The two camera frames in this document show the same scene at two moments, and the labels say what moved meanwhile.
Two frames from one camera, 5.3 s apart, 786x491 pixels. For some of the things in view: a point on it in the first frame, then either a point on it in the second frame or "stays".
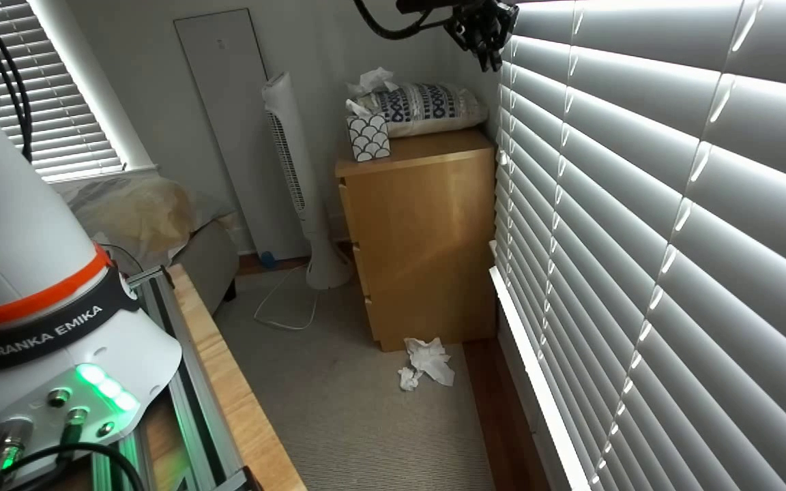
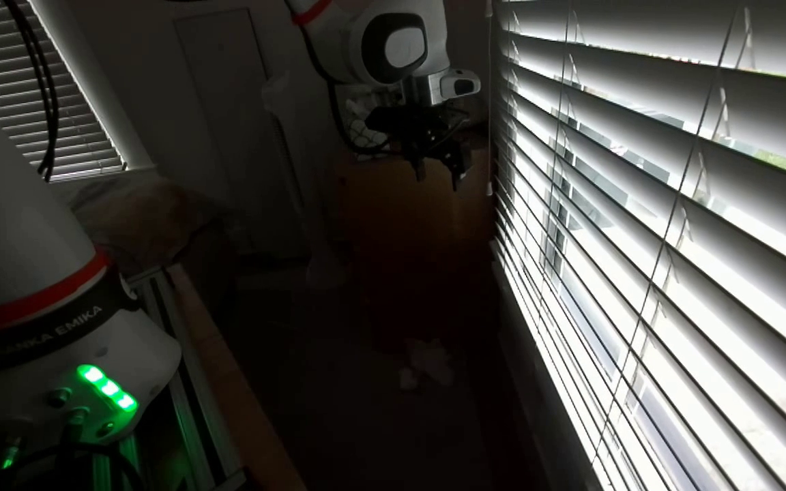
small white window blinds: x=39 y=95 stays
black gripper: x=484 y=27 to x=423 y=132
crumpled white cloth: x=425 y=359 stays
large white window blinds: x=660 y=236 stays
